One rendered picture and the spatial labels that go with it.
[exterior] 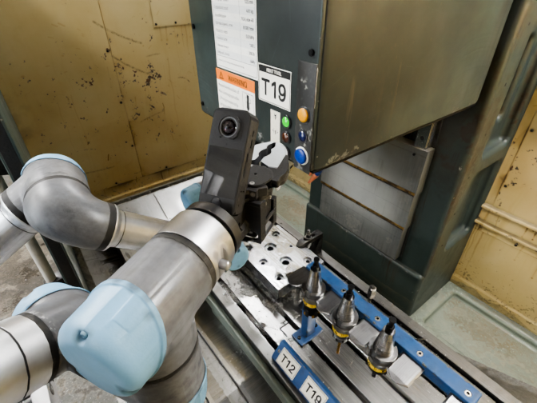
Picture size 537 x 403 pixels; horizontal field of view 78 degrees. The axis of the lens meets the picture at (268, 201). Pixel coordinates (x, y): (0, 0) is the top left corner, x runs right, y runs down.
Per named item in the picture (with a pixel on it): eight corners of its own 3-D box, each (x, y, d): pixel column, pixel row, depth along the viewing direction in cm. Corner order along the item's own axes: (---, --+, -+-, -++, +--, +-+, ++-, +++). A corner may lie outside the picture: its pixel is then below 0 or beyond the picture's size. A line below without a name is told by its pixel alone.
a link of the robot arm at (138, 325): (72, 381, 27) (29, 315, 22) (157, 285, 35) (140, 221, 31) (149, 421, 25) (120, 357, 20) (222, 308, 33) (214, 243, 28)
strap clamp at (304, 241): (299, 265, 139) (300, 237, 130) (293, 261, 141) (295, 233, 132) (321, 251, 145) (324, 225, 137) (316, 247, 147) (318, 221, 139)
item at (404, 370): (404, 393, 67) (405, 390, 66) (382, 372, 70) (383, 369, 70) (423, 371, 70) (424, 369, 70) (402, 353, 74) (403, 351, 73)
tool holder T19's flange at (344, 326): (361, 321, 82) (363, 314, 80) (348, 337, 78) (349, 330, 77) (340, 306, 85) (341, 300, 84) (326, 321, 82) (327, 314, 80)
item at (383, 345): (398, 353, 72) (405, 334, 68) (382, 361, 71) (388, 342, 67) (383, 336, 75) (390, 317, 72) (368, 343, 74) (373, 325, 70)
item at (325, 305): (326, 318, 81) (326, 316, 81) (311, 304, 85) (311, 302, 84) (345, 304, 85) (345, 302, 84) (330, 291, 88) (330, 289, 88)
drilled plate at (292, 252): (277, 299, 119) (278, 289, 116) (234, 254, 138) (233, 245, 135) (323, 270, 131) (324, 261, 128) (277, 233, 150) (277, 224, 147)
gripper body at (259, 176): (231, 205, 48) (183, 261, 39) (227, 152, 43) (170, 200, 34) (280, 218, 46) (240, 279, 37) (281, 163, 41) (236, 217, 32)
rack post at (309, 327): (301, 347, 108) (307, 286, 91) (291, 336, 112) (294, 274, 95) (323, 331, 113) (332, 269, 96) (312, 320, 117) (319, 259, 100)
